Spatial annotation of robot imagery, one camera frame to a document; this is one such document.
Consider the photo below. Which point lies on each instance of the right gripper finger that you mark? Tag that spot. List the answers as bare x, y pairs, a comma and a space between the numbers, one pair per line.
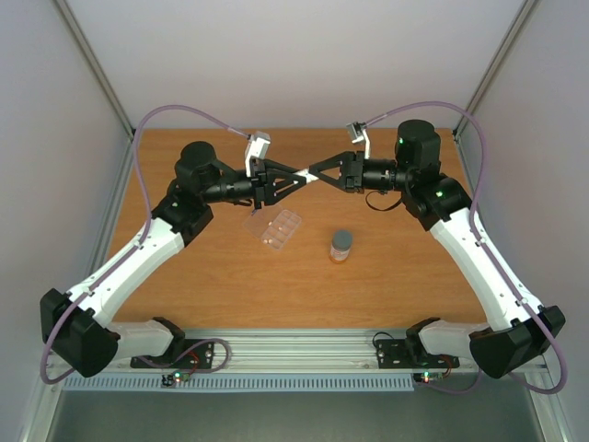
338, 182
335, 162

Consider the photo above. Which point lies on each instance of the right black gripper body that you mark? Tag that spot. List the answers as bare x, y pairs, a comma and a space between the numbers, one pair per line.
355, 172

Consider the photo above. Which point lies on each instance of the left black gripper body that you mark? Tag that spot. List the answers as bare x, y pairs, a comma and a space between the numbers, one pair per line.
259, 180

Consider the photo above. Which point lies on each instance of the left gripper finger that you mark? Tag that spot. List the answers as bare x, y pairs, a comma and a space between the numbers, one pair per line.
270, 164
280, 186

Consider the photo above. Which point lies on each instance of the clear plastic pill organizer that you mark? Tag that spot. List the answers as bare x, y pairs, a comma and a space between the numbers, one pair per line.
258, 221

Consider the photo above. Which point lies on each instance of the orange pill bottle grey cap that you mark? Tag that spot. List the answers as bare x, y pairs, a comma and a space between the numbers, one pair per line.
340, 247

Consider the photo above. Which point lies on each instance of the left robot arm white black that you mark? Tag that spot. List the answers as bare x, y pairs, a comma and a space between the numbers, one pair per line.
78, 324

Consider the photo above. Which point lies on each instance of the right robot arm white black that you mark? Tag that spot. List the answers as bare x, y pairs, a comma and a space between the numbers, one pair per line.
518, 326

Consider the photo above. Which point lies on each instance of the small pills in organizer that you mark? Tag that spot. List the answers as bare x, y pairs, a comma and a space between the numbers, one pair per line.
274, 236

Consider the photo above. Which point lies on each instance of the right small circuit board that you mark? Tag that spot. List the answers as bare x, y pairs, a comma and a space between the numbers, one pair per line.
429, 377

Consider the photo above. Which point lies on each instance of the small circuit board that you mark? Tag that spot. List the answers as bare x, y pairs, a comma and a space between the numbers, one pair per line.
429, 377
174, 379

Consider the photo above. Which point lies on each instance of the left small circuit board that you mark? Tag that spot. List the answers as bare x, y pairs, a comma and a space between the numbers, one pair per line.
174, 379

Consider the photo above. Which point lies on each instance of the aluminium front frame rail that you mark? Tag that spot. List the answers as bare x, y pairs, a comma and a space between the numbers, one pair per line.
253, 350

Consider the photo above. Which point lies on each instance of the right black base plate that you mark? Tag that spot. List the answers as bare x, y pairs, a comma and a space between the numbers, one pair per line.
394, 353

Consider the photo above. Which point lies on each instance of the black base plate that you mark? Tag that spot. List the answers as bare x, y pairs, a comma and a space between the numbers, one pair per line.
394, 353
185, 355

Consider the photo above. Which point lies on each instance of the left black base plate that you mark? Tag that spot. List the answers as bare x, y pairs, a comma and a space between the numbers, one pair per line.
185, 355

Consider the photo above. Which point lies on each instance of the left aluminium corner post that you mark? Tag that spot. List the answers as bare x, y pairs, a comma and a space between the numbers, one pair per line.
84, 46

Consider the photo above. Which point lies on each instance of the aluminium corner post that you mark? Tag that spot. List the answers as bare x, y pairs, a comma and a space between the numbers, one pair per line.
84, 46
512, 35

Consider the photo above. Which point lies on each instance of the right aluminium corner post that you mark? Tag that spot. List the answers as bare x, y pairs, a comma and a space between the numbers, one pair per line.
512, 35

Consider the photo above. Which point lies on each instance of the grey slotted cable duct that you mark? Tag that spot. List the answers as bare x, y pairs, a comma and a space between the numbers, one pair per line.
243, 383

